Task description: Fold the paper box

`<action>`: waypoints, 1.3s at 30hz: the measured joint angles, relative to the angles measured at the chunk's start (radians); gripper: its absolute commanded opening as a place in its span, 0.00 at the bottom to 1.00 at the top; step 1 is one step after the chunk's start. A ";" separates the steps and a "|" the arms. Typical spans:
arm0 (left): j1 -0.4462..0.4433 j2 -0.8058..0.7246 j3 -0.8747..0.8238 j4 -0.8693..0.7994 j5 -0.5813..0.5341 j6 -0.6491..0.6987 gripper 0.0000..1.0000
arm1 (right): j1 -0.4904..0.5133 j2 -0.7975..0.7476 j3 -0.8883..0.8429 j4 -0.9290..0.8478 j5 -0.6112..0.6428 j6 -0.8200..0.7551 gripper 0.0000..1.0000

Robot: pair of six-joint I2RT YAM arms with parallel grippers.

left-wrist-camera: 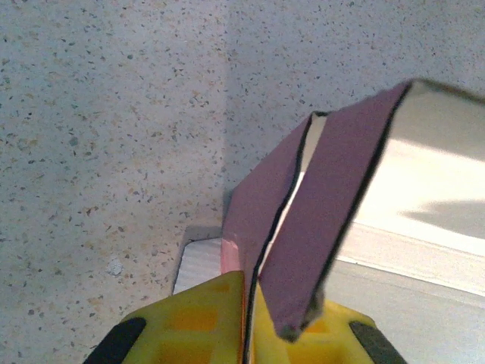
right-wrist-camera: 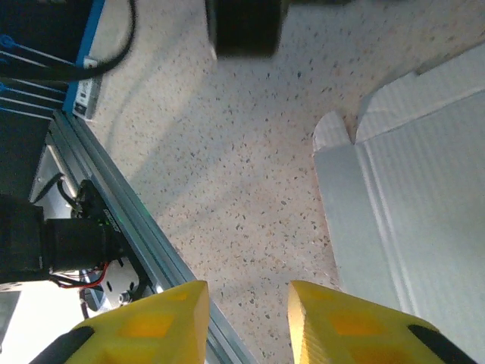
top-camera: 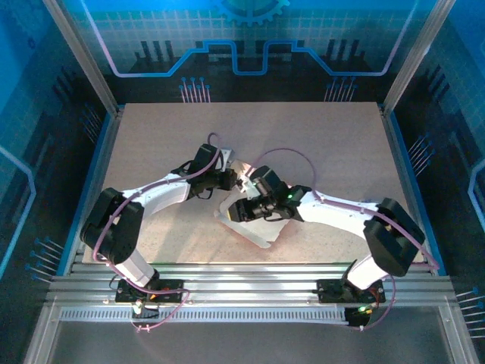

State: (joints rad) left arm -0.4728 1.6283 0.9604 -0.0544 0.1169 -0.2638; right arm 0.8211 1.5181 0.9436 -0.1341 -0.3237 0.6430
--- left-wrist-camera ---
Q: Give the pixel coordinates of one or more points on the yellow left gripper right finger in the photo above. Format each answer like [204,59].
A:
[333,341]

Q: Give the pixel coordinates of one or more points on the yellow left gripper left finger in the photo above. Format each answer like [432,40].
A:
[189,333]

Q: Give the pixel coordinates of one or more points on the pink paper box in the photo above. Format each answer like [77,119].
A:
[333,182]

